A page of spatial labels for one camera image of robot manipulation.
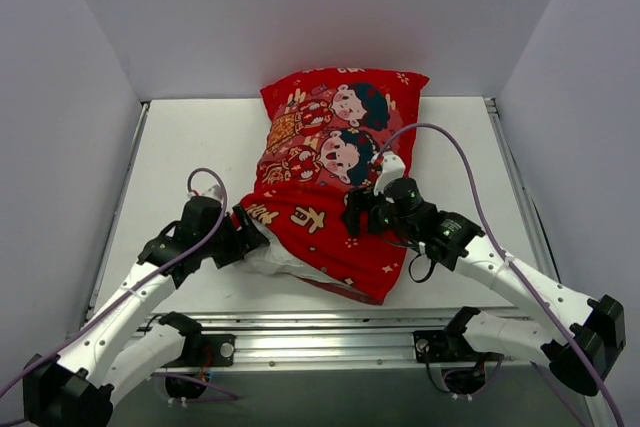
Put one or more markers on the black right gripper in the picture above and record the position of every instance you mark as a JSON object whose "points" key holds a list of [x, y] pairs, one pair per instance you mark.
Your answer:
{"points": [[362, 208]]}

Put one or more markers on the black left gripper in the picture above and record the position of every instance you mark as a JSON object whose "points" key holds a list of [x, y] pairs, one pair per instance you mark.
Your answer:
{"points": [[238, 231]]}

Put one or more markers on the white pillow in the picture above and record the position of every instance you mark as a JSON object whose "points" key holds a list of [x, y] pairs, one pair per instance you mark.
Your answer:
{"points": [[274, 259]]}

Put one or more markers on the red printed pillowcase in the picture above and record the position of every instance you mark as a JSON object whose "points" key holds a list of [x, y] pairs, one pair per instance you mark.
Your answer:
{"points": [[326, 126]]}

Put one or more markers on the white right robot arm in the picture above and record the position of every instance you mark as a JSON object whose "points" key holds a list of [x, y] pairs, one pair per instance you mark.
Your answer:
{"points": [[579, 338]]}

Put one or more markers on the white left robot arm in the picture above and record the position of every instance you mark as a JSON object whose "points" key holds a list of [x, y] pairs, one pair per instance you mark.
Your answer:
{"points": [[82, 383]]}

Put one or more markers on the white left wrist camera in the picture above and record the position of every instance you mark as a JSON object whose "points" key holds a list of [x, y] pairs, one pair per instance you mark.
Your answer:
{"points": [[216, 192]]}

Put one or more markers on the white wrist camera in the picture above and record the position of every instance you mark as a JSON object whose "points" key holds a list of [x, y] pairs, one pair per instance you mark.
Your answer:
{"points": [[389, 167], [216, 192]]}

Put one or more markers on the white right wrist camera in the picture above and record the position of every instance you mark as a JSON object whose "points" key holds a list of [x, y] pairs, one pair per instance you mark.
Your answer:
{"points": [[389, 167]]}

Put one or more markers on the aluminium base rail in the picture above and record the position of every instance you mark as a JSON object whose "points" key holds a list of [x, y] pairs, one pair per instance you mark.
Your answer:
{"points": [[341, 340]]}

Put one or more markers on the left side aluminium rail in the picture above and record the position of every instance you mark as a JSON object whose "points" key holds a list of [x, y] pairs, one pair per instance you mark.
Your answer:
{"points": [[103, 260]]}

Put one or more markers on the right side aluminium rail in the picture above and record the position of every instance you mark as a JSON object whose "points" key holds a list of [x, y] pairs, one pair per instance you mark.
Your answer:
{"points": [[534, 229]]}

